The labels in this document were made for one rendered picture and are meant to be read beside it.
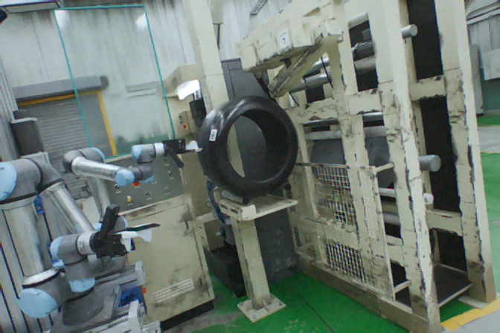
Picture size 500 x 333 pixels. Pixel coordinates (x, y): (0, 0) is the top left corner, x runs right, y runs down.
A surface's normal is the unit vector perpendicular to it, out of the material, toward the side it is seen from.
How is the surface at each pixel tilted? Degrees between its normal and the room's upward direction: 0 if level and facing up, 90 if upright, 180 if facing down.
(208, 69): 90
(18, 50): 90
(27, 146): 90
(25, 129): 90
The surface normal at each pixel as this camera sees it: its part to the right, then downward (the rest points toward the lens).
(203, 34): 0.44, 0.04
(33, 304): -0.13, 0.30
